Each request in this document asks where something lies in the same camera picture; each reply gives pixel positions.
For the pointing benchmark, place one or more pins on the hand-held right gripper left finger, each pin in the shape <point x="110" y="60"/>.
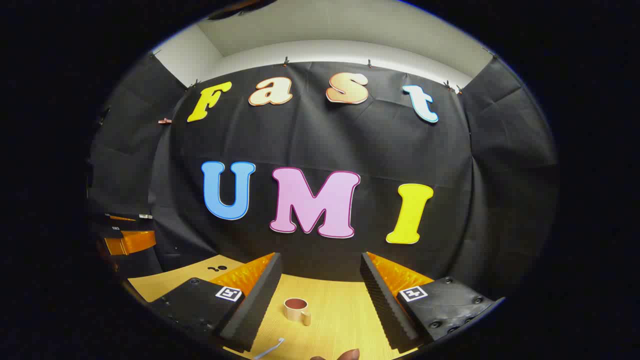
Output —
<point x="252" y="300"/>

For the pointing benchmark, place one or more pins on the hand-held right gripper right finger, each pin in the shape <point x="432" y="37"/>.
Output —
<point x="385" y="300"/>

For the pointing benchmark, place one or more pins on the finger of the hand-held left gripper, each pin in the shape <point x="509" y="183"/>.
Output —
<point x="132" y="242"/>
<point x="122" y="218"/>

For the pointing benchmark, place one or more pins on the beige cup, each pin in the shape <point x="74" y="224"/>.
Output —
<point x="295" y="311"/>

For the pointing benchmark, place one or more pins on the white toothbrush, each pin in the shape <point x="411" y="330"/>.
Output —
<point x="270" y="349"/>

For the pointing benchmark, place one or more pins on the wooden desktop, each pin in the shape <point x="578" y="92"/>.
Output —
<point x="335" y="310"/>

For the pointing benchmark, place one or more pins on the copper cloth clip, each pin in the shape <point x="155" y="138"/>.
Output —
<point x="164" y="120"/>

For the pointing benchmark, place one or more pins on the black backdrop cloth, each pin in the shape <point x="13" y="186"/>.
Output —
<point x="350" y="145"/>

